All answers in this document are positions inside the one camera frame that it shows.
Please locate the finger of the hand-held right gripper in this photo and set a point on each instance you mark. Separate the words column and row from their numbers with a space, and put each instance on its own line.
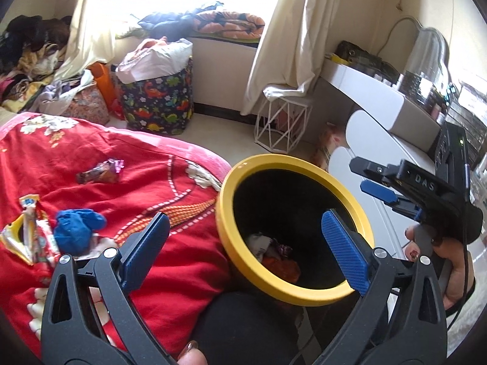
column 380, row 192
column 371, row 169

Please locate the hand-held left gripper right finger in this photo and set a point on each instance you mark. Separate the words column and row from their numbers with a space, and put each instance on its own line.
column 344, row 253

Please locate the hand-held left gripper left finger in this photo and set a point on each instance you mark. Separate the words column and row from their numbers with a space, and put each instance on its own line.
column 146, row 253

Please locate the small purple foil wrapper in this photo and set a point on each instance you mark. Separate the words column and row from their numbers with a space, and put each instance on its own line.
column 284, row 251

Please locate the white printed plastic bag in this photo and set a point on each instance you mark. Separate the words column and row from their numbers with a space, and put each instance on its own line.
column 260, row 245

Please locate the purple brown snack wrapper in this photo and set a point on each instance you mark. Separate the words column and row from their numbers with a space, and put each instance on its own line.
column 101, row 173

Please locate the yellow-rimmed black trash bin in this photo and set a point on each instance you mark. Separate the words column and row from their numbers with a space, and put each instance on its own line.
column 266, row 159

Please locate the red white snack wrapper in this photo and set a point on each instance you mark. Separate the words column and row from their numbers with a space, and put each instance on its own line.
column 42, row 232

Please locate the yellow white snack wrapper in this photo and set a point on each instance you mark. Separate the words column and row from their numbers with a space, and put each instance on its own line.
column 15, row 239

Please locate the person's right hand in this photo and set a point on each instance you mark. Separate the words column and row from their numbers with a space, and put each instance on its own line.
column 456, row 273

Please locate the person's left hand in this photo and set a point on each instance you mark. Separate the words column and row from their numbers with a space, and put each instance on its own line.
column 194, row 354

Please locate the white rounded chair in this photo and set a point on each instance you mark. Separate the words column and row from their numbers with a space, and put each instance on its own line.
column 365, row 129

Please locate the orange plastic packet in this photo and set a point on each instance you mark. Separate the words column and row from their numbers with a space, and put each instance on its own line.
column 327, row 144

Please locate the black drawer organiser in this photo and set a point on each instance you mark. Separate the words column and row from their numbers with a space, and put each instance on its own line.
column 473, row 121

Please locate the white dressing table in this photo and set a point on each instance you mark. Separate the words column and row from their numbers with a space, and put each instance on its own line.
column 376, row 87

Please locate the clear cosmetics organiser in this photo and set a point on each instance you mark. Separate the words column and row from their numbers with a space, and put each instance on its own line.
column 422, row 93

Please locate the red floral blanket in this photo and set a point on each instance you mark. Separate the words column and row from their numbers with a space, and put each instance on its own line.
column 152, row 144

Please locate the dark patterned bag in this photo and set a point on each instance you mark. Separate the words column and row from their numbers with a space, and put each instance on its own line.
column 361, row 55

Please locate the yellow small item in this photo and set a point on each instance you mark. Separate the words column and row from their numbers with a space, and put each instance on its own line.
column 336, row 59

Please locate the person's black trouser leg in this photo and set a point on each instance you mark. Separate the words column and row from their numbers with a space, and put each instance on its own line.
column 247, row 330

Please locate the wavy framed mirror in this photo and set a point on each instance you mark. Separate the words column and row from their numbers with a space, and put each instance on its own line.
column 426, row 53

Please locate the dinosaur print laundry basket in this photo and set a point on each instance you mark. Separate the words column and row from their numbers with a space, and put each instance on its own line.
column 159, row 99

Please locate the floral fabric bag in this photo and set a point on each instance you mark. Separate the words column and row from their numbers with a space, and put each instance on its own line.
column 87, row 106

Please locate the cream curtain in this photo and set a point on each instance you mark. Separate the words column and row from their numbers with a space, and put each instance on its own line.
column 289, row 26
column 91, row 26

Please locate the orange bag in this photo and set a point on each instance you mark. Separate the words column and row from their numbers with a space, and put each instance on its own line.
column 104, row 83

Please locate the lavender white clothes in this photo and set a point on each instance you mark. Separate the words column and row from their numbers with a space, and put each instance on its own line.
column 53, row 93

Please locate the white plastic bag liner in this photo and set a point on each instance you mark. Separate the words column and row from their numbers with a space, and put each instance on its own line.
column 152, row 64

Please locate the orange patterned folded blanket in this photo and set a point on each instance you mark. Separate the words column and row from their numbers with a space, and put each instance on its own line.
column 228, row 24

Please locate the pink orange cloth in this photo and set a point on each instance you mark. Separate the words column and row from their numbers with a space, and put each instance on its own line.
column 150, row 44

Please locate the dark blue jacket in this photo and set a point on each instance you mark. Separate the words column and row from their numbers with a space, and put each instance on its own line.
column 171, row 26

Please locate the pile of dark clothes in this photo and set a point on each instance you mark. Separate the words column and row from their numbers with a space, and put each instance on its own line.
column 26, row 42

